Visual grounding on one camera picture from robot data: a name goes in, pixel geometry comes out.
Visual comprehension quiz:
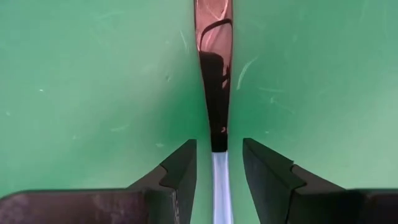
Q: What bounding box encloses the green table mat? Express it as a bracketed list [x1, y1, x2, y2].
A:
[0, 0, 398, 224]

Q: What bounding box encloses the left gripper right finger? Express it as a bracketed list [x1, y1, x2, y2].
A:
[242, 138, 398, 224]

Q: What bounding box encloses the blue-handled knife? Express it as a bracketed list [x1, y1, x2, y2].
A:
[193, 0, 234, 224]

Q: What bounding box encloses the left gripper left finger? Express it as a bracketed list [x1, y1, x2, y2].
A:
[0, 139, 198, 224]

